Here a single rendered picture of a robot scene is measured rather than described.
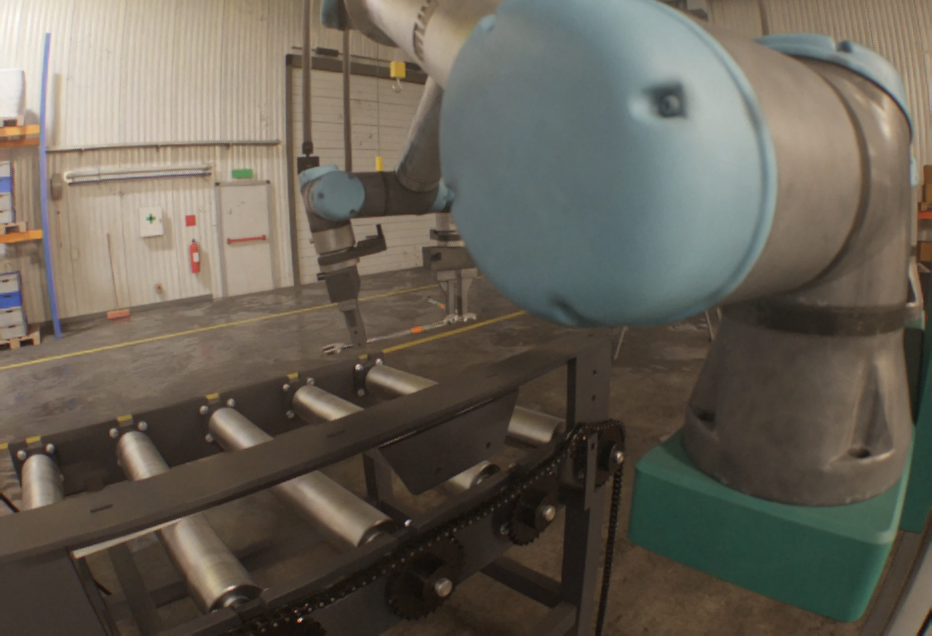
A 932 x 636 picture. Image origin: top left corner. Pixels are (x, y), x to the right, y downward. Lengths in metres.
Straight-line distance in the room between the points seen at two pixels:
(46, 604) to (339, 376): 1.41
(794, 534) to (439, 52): 0.31
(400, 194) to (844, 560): 0.74
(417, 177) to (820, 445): 0.66
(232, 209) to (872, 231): 10.12
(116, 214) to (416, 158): 9.09
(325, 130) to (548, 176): 11.14
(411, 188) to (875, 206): 0.67
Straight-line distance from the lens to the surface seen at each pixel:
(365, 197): 0.81
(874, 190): 0.25
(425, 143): 0.73
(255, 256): 10.39
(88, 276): 9.67
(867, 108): 0.27
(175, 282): 9.95
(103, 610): 1.88
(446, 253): 1.09
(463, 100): 0.20
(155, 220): 9.67
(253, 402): 1.73
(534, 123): 0.16
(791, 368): 0.28
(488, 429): 0.99
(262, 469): 0.66
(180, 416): 1.66
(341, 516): 1.02
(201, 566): 0.95
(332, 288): 0.89
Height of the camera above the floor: 1.47
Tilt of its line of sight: 9 degrees down
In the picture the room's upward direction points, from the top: 2 degrees counter-clockwise
